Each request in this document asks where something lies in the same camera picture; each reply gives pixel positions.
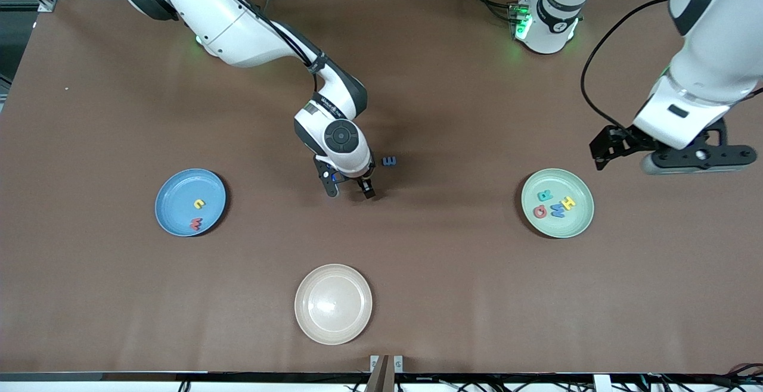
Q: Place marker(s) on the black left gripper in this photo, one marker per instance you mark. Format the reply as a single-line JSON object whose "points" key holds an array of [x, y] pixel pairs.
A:
{"points": [[624, 139]]}

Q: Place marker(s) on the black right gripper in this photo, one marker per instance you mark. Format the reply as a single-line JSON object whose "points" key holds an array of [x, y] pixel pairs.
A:
{"points": [[365, 184]]}

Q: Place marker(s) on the yellow foam letter H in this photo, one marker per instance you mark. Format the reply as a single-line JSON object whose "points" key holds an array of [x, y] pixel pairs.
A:
{"points": [[569, 202]]}

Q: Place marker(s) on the blue capital letter W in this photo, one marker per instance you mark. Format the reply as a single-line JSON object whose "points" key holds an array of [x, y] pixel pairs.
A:
{"points": [[558, 211]]}

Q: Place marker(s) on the teal foam letter R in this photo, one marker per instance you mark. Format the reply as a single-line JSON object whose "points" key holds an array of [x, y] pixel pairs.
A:
{"points": [[543, 196]]}

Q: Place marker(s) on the pink foam letter Q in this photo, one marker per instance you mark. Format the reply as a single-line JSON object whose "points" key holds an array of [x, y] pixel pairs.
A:
{"points": [[535, 212]]}

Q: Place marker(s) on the pink lowercase letter w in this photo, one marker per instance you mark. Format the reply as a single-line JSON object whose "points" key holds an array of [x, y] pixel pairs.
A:
{"points": [[196, 224]]}

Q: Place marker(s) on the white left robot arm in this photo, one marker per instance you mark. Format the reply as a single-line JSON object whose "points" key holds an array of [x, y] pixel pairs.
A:
{"points": [[715, 70]]}

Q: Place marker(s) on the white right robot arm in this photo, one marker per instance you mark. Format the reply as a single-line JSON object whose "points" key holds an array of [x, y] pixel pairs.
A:
{"points": [[226, 22]]}

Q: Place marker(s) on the blue lowercase letter m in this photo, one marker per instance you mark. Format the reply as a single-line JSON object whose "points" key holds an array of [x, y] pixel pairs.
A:
{"points": [[389, 161]]}

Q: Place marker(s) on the green round plate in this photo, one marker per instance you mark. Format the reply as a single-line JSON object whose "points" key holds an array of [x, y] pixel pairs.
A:
{"points": [[557, 229]]}

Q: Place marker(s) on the beige round plate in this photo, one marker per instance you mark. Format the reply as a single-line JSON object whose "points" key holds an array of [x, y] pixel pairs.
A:
{"points": [[333, 304]]}

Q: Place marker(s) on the blue round plate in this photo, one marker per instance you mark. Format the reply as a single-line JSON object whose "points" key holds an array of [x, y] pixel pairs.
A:
{"points": [[179, 201]]}

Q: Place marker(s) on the metal table edge bracket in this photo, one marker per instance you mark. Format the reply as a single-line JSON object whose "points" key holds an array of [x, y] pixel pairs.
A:
{"points": [[386, 368]]}

